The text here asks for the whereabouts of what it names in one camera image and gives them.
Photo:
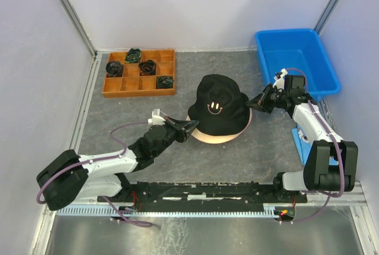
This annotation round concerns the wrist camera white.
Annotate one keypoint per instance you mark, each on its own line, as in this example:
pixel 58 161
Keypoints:
pixel 280 79
pixel 158 118

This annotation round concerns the black cap with logo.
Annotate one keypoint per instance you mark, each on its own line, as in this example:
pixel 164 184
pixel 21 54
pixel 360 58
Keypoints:
pixel 220 107

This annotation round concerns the orange compartment tray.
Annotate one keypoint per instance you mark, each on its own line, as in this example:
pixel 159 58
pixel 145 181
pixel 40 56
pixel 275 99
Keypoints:
pixel 131 84

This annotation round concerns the beige hat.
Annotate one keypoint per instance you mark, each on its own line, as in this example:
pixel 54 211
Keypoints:
pixel 211 139

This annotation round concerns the rolled black belt top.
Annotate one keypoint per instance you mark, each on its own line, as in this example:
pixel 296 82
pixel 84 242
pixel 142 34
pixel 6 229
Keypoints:
pixel 134 55

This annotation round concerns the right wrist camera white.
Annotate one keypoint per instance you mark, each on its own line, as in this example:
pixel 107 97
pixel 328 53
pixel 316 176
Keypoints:
pixel 280 79

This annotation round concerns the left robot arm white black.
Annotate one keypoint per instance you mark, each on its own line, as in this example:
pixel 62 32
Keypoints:
pixel 71 176

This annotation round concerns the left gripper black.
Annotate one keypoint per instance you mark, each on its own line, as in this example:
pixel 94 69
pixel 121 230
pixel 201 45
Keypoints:
pixel 182 128

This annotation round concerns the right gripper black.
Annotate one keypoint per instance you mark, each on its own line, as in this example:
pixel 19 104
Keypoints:
pixel 254 103

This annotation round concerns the light blue cable duct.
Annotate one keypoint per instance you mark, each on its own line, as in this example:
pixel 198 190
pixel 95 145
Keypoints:
pixel 106 210

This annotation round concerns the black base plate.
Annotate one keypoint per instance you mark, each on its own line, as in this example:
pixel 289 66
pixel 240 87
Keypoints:
pixel 204 197

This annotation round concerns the rolled black belt left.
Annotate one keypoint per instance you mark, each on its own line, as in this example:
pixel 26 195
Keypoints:
pixel 114 69

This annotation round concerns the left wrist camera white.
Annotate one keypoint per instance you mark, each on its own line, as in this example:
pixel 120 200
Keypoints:
pixel 158 118

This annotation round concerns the blue cloth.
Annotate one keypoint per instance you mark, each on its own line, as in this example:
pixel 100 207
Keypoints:
pixel 302 144

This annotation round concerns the blue plastic bin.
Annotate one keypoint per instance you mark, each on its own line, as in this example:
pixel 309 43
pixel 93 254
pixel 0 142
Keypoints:
pixel 294 50

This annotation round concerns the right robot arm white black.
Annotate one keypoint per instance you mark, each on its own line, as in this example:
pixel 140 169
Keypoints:
pixel 331 164

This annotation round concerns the rolled black belt centre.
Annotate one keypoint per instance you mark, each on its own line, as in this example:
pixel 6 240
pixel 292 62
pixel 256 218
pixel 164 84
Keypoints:
pixel 147 68

